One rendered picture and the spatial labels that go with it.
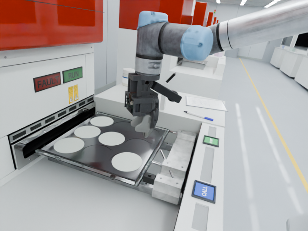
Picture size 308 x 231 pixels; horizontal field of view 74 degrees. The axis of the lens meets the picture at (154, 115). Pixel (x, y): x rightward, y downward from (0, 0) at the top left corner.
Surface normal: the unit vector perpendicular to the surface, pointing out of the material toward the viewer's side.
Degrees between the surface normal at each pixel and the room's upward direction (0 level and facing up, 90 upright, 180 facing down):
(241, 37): 110
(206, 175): 0
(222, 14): 90
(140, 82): 90
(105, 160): 0
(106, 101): 90
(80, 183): 0
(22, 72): 90
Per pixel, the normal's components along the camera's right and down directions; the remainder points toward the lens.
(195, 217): 0.11, -0.90
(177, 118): -0.31, 0.36
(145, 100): 0.47, 0.41
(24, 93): 0.94, 0.22
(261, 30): -0.46, 0.60
